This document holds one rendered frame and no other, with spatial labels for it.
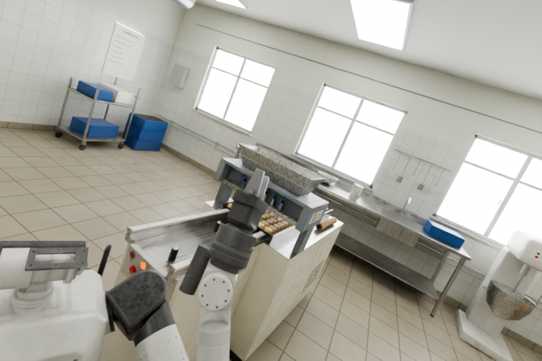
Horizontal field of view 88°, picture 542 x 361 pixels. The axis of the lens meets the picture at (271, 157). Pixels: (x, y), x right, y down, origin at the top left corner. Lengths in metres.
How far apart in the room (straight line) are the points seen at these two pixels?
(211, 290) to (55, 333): 0.28
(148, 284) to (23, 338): 0.22
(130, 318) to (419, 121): 4.39
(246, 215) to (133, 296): 0.32
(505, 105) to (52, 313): 4.87
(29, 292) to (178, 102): 5.64
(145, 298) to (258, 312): 1.28
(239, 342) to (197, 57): 5.12
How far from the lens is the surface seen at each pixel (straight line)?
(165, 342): 0.75
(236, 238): 0.60
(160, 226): 1.49
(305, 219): 1.64
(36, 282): 0.68
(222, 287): 0.59
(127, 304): 0.76
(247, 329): 2.06
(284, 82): 5.07
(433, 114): 4.71
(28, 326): 0.70
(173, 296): 1.32
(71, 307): 0.73
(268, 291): 1.87
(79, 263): 0.64
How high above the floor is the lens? 1.60
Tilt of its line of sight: 9 degrees down
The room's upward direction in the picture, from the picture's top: 22 degrees clockwise
